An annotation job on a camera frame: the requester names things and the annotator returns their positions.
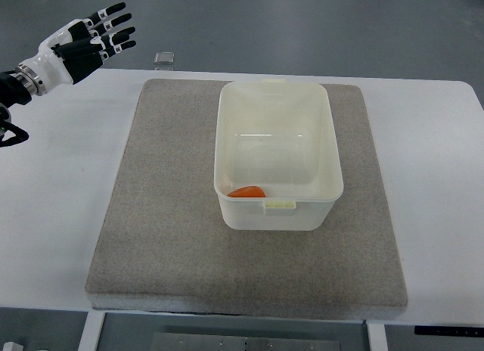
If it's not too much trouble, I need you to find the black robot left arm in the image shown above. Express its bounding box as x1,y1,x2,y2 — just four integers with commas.
1,64,47,148

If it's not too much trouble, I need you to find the white table leg right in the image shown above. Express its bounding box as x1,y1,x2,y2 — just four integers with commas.
367,322,389,351

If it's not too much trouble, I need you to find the small clear square floor plate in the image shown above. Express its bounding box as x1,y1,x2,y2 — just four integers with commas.
154,51,175,65

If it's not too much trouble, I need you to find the white table leg left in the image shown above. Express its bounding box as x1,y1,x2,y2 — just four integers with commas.
78,310,105,351

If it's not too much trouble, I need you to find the small white block bottom left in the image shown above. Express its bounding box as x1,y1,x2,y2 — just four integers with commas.
2,341,23,351

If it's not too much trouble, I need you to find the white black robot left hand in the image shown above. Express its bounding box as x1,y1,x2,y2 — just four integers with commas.
15,2,136,96

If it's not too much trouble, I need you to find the grey felt mat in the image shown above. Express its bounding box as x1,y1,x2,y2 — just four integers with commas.
85,79,408,319

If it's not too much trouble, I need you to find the white table leg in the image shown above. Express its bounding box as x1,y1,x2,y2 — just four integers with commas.
367,322,389,351
78,310,105,351

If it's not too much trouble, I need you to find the black table control panel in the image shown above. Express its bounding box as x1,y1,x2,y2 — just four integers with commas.
414,325,484,338

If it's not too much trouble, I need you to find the grey metal base plate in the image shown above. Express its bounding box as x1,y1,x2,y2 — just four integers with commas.
150,333,341,351

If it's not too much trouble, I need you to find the orange fruit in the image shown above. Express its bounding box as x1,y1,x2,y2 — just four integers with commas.
227,185,266,198

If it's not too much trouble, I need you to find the cream plastic storage box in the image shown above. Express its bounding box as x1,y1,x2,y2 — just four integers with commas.
214,82,344,231

